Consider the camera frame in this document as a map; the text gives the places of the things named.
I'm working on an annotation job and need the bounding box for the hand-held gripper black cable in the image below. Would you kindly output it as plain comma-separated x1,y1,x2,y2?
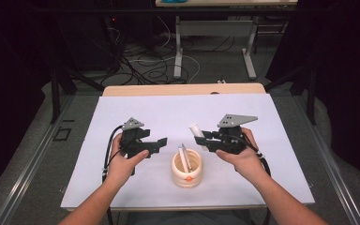
238,135,272,178
101,125,125,183

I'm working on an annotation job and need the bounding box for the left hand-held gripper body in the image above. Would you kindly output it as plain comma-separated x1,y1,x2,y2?
119,117,153,158

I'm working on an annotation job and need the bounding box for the bundle of black floor cables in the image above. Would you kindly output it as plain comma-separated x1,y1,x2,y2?
99,24,201,86

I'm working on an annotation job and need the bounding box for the white rectangular tube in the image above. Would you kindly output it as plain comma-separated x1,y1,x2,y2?
189,122,208,152

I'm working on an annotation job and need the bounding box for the metal floor rail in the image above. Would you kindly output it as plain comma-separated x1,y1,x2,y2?
0,93,76,225
293,93,360,225

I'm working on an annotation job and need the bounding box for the person's left hand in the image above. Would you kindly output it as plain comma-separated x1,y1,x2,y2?
107,134,149,188

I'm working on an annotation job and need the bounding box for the right hand-held gripper black cable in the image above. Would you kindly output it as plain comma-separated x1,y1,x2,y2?
238,135,272,178

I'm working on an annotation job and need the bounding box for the white pen with blue tip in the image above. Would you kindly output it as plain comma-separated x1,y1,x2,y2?
177,146,190,173

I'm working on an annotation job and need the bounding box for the person's right hand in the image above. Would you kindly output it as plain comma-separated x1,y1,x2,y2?
216,127,268,186

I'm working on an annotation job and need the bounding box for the clear pen with pink ink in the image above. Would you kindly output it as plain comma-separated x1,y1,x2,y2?
181,142,194,172

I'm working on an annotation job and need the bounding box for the white floor cable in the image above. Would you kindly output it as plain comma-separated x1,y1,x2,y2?
127,15,202,84

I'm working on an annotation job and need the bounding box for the white desk with metal legs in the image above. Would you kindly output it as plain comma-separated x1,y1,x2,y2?
155,0,299,81

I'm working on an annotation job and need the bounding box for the black metal stand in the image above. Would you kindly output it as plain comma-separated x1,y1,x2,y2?
50,55,105,125
263,62,317,126

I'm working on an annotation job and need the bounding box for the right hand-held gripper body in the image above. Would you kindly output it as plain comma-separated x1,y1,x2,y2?
217,113,259,155

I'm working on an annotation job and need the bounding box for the white table mat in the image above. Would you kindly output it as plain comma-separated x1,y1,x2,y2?
60,93,316,210

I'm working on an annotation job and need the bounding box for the left hand-held gripper black cable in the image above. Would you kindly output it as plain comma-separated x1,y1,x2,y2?
101,125,125,183

